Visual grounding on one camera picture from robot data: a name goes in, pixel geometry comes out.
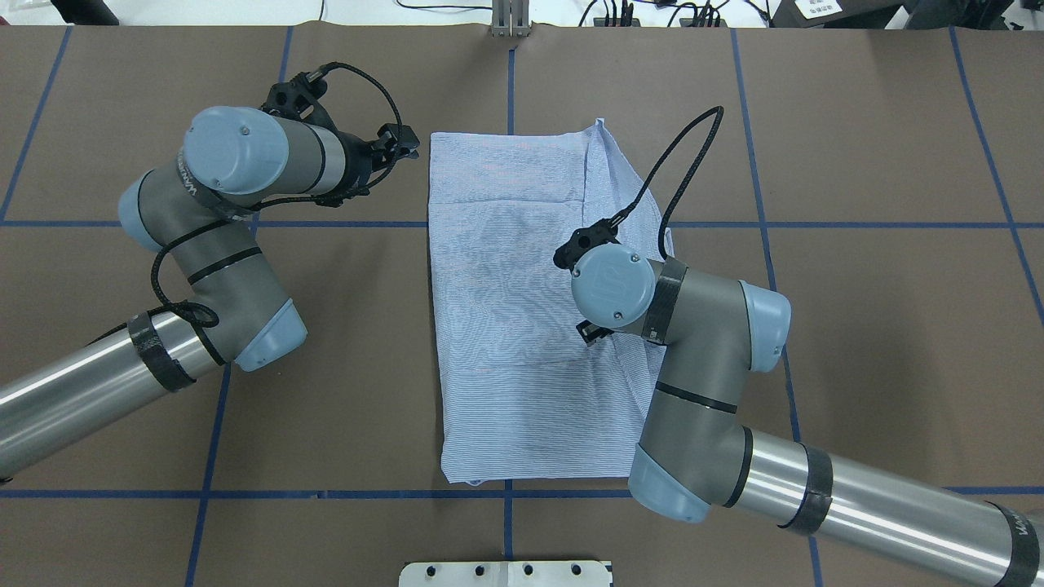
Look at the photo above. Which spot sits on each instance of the aluminium frame post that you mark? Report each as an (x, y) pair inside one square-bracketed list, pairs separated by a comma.
[(510, 18)]

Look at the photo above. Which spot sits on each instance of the white central pillar with base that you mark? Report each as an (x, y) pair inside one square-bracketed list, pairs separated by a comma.
[(508, 573)]

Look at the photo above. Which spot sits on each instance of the light blue striped shirt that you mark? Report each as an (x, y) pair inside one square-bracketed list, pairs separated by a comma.
[(523, 396)]

